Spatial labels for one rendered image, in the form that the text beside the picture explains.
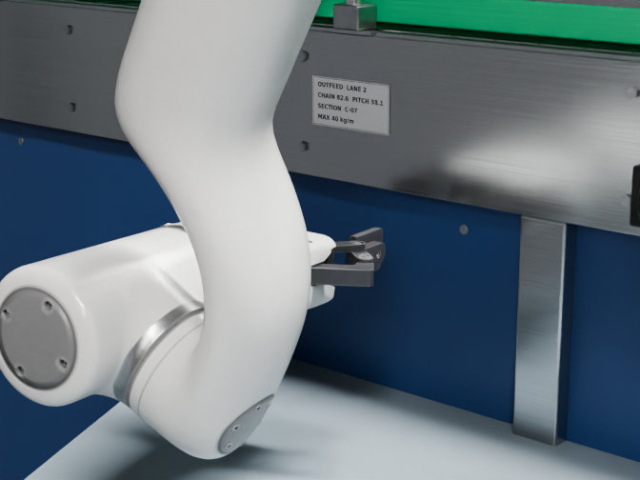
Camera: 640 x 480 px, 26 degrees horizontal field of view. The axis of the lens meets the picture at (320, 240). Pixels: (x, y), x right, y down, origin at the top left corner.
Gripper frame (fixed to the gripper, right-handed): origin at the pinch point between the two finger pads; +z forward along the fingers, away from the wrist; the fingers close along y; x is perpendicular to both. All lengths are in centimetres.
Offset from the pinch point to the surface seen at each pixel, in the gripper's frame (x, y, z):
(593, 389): -9.4, 20.3, 6.8
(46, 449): -34, -45, 19
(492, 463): -14.5, 15.3, 0.6
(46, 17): 13.1, -40.1, 14.1
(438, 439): -14.6, 9.9, 2.5
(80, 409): -28, -39, 18
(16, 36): 10.8, -44.8, 15.1
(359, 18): 16.3, -1.3, 6.8
